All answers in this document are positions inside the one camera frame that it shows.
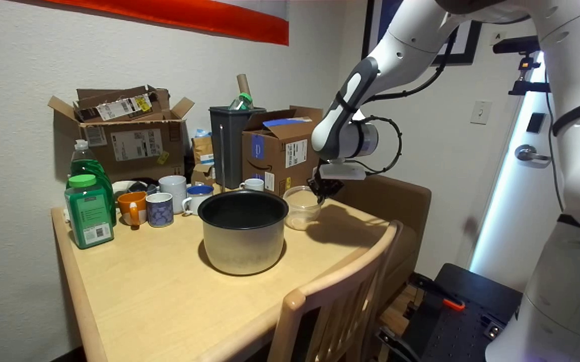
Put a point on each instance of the cardboard tube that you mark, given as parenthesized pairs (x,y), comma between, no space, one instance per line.
(243,83)

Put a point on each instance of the white mug blue rim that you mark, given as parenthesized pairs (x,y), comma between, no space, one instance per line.
(196,196)

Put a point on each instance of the wall light switch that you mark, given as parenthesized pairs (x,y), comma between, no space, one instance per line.
(482,108)

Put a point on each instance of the white door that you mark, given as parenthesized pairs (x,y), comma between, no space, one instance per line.
(525,205)

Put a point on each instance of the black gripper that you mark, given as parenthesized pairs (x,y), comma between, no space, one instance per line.
(323,188)

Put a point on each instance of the red wall banner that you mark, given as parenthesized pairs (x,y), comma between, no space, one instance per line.
(260,20)

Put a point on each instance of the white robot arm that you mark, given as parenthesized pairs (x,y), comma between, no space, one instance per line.
(547,324)

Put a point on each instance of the orange handled clamp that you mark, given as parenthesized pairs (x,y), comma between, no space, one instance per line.
(450,300)

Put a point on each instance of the orange mug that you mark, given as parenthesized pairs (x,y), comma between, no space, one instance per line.
(133,207)

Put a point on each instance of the tall white mug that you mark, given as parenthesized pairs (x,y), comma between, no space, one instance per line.
(178,188)

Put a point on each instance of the amazon cardboard box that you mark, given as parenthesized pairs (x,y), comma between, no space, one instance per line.
(276,147)

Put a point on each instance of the green plastic bottle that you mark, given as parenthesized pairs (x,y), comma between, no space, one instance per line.
(86,160)

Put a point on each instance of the wooden chair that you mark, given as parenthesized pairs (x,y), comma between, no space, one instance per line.
(329,318)

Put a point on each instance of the small white cup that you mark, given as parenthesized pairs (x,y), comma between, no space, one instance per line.
(253,183)

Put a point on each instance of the green rectangular container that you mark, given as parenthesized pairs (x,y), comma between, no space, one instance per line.
(90,211)

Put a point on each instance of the open cardboard box stack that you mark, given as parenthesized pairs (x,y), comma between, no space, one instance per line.
(132,130)

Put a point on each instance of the blue patterned mug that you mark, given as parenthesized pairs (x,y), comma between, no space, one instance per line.
(160,210)

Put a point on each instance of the clear glass bowl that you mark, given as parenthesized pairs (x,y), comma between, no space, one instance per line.
(302,207)

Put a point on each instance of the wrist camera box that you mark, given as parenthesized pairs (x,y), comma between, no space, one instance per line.
(341,171)

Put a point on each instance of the dark grey trash bin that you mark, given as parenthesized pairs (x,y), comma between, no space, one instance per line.
(227,135)

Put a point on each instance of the metal cooking pot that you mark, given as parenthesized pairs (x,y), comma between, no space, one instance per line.
(243,230)

